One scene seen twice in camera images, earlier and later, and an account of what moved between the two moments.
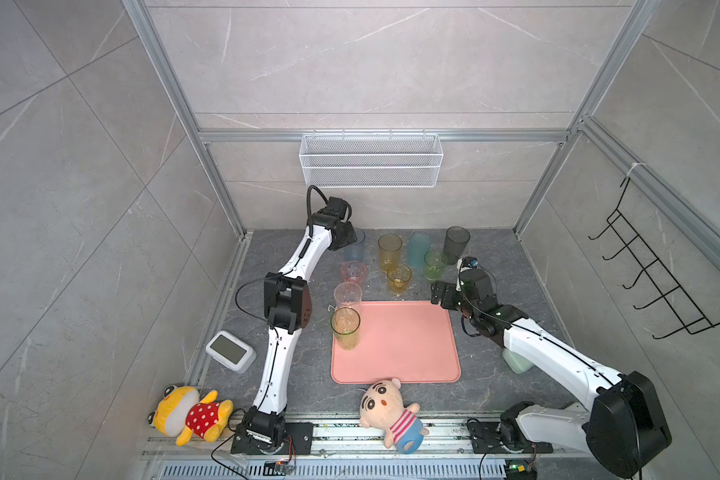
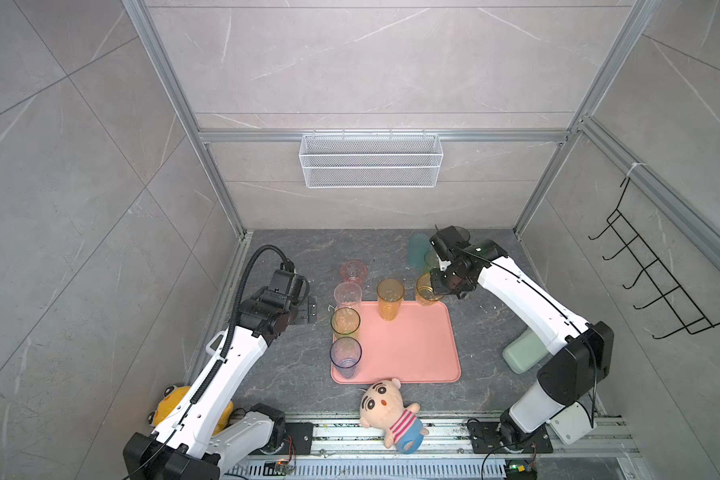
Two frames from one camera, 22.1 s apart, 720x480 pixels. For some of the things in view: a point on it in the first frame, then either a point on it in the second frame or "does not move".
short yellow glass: [399, 276] -> [425, 294]
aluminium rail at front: [347, 451] does not move
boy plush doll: [382, 406] does not move
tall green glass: [344, 325] does not move
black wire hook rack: [692, 319] does not move
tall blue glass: [355, 251] -> [345, 354]
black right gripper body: [453, 299] -> [445, 282]
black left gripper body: [347, 234] -> [301, 312]
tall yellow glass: [390, 251] -> [390, 293]
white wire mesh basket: [371, 160] does not move
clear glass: [348, 295] does not move
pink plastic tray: [411, 341] does not move
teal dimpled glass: [418, 244] does not move
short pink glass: [353, 271] does not move
